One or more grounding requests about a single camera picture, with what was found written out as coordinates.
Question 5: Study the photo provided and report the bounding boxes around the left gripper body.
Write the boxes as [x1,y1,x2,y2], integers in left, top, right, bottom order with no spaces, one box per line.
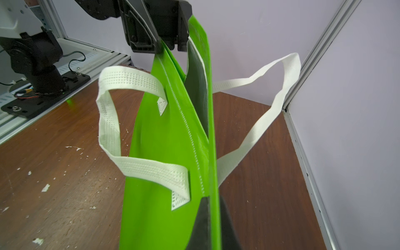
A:
[117,0,193,54]

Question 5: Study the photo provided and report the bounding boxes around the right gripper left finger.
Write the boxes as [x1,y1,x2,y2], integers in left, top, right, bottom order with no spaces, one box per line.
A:
[186,197,211,250]

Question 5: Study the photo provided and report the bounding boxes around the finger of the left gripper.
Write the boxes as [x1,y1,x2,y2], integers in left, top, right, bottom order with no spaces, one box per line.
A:
[176,9,192,52]
[120,0,161,53]

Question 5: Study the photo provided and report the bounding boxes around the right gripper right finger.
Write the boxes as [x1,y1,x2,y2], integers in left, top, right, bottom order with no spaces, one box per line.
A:
[219,197,242,250]

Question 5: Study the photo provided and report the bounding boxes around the green insulated delivery bag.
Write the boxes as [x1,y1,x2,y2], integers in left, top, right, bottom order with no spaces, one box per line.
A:
[96,17,301,250]

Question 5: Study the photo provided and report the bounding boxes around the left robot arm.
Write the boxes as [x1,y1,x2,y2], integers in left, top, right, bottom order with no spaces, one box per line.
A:
[1,1,192,95]

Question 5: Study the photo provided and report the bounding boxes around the aluminium front rail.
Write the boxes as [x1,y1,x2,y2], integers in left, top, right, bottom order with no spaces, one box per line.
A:
[1,39,131,143]

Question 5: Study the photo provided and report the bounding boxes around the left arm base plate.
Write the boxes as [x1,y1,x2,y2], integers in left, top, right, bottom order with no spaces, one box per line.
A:
[1,71,91,119]

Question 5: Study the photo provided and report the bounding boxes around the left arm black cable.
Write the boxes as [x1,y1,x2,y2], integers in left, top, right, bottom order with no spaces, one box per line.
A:
[60,50,87,74]

